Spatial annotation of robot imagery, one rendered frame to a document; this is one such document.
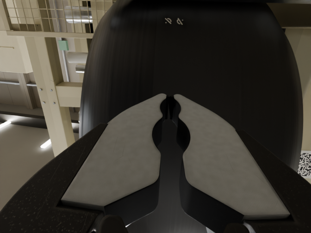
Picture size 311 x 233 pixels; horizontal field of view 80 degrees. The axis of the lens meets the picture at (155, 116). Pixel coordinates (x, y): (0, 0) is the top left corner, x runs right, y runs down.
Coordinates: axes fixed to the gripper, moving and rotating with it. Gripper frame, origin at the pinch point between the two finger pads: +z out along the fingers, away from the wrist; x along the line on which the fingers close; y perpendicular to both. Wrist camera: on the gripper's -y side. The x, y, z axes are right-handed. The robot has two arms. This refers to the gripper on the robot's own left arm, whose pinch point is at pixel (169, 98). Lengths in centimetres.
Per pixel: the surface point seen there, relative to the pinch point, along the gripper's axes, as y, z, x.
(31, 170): 353, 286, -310
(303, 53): 3.1, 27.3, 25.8
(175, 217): 16.5, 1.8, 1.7
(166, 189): 12.7, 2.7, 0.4
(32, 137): 370, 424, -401
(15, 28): 6, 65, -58
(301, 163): 24.9, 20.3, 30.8
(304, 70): 5.6, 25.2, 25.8
